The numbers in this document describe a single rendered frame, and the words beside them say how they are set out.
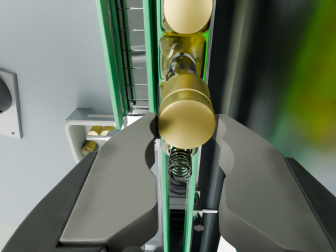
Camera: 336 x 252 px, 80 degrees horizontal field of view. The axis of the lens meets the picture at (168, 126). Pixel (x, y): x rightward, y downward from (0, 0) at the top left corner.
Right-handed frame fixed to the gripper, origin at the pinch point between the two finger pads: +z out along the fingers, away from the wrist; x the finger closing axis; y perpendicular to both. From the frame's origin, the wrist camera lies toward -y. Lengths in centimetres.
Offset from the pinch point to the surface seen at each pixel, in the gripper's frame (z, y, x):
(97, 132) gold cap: 41, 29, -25
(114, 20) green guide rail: 30.6, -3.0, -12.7
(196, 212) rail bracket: 24, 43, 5
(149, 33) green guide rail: 24.8, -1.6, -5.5
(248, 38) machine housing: 39.6, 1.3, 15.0
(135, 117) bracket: 32.8, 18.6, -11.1
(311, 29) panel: 11.1, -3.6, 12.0
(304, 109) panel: 7.9, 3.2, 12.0
